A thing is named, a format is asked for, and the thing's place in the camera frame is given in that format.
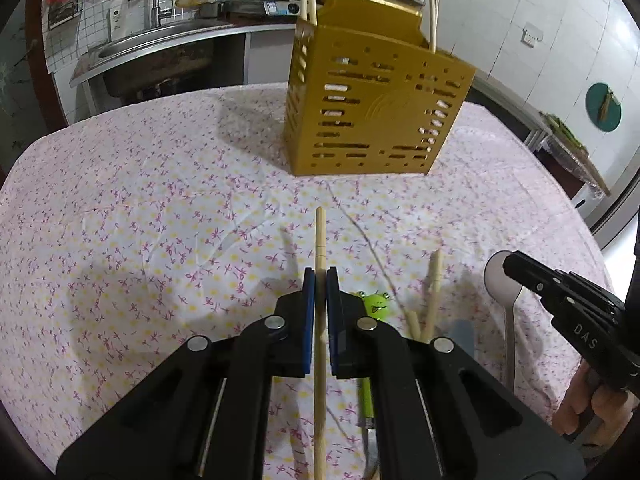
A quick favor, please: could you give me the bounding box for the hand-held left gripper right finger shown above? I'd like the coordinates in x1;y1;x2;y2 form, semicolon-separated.
326;267;587;480

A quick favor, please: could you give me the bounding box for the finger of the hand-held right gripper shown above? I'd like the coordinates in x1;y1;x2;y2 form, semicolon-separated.
510;251;627;312
502;257;577;319

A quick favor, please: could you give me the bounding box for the white soap bottle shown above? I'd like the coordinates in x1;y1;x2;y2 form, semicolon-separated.
108;0;126;42

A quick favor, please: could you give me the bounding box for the long metal spoon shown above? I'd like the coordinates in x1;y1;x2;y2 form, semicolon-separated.
483;252;527;392

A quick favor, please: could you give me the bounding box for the stainless steel sink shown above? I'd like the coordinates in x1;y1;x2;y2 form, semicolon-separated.
70;19;302;102

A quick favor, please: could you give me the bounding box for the kitchen counter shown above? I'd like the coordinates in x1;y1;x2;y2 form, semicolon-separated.
469;67;553;153

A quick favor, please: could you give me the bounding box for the yellow perforated utensil holder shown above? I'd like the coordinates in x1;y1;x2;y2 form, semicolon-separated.
282;0;476;177

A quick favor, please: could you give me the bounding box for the green round hanging board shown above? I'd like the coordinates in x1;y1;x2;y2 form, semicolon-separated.
585;82;623;134

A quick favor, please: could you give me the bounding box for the brown door with frosted glass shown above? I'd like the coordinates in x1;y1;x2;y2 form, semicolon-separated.
0;0;69;133

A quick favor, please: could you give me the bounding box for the fork with green frog handle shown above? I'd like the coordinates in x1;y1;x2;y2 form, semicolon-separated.
355;289;392;480

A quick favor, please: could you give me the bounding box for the gas stove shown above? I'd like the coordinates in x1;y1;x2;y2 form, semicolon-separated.
219;0;302;17

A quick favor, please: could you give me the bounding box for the plastic-covered side table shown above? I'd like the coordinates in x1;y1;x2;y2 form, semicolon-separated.
541;112;612;197

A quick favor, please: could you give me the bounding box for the floral tablecloth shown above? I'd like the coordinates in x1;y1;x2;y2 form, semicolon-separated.
0;82;632;480

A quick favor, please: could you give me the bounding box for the light blue plastic spoon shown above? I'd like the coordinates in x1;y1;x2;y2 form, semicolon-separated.
447;318;476;359

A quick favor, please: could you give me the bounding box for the white wall socket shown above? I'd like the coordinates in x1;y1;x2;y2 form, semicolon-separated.
519;22;545;46

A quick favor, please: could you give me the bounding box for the person's right hand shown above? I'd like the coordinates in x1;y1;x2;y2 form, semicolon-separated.
553;361;640;457

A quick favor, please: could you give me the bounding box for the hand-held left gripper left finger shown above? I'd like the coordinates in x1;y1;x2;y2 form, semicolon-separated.
56;268;318;480

